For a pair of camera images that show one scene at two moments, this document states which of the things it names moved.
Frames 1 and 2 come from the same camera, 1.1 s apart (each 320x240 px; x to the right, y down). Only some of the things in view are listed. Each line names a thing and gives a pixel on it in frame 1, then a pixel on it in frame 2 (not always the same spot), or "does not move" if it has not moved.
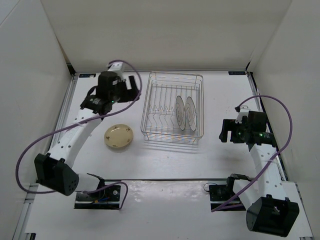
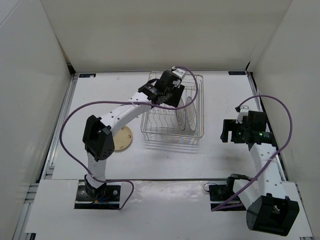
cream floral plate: [118, 135] does not move
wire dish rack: [173, 108] does not move
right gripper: [229, 125] does not move
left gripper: [130, 94] to [178, 92]
